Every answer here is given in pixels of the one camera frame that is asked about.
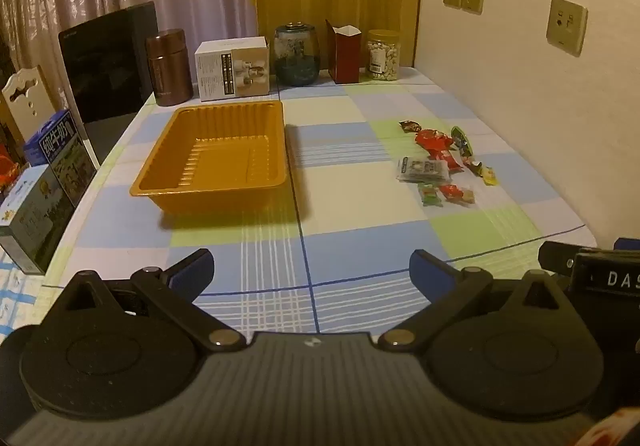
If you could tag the green edged snack packet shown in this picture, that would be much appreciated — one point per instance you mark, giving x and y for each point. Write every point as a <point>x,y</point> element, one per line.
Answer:
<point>460,139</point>

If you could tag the brown metal thermos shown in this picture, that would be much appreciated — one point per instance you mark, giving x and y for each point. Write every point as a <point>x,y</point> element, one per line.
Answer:
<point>167,68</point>

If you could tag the dark brown snack packet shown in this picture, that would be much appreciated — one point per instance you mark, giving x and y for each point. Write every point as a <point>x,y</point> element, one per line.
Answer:
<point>409,126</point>

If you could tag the green blue printed box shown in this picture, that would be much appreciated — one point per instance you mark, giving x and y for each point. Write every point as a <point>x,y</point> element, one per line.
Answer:
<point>35,216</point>

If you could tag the dark red open carton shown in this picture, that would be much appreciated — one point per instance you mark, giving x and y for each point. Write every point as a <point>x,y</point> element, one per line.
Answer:
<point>347,58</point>

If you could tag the black panel appliance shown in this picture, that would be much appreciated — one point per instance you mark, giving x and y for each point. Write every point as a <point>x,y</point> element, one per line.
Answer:
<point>107,65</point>

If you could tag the small pink green candy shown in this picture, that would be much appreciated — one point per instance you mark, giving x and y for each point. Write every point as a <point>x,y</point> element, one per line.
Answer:
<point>472,165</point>

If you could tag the clear peanut jar yellow lid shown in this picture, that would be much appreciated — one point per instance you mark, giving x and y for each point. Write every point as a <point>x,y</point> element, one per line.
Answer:
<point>383,58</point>

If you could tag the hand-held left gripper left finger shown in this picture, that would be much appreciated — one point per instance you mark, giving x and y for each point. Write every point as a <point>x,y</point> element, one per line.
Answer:
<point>197,268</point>

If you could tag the small green red candy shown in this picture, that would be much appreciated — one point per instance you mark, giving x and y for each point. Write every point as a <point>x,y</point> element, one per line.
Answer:
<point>430,195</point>

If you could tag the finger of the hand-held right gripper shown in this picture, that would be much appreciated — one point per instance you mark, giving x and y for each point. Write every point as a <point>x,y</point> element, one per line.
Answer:
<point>555,256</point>

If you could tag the small red yellow candy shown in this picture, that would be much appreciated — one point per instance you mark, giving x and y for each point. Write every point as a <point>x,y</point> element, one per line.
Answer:
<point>454,192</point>

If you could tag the blue milk carton box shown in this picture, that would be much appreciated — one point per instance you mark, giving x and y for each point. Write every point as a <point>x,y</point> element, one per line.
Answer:
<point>62,150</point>

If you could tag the orange plastic tray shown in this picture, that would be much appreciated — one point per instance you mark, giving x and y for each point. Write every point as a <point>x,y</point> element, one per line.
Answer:
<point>225,160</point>

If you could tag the large wall socket plate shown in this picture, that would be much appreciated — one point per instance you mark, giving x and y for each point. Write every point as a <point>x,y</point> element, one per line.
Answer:
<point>566,25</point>

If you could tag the white chair back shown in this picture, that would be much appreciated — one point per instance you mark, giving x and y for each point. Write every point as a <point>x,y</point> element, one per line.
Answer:
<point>25,95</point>

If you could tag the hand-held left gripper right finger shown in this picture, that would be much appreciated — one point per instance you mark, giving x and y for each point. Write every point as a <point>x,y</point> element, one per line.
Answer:
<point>425,271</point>

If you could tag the white cardboard box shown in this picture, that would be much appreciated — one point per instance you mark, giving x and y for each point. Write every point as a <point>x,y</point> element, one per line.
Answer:
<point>232,70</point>

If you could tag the checkered tablecloth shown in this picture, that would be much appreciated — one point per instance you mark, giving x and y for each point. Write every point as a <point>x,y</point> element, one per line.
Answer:
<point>350,206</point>

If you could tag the red white printed cloth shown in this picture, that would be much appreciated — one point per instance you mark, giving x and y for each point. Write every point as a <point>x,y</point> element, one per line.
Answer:
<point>617,428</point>

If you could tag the white blue striped cloth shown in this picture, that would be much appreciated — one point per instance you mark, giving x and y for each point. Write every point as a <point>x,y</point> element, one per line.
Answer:
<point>15,296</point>

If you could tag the red twisted candy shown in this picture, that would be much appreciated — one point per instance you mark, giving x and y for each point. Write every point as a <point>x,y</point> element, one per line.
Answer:
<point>433,139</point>

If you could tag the round glass jar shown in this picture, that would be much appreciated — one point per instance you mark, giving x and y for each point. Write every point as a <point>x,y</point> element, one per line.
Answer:
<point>296,58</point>

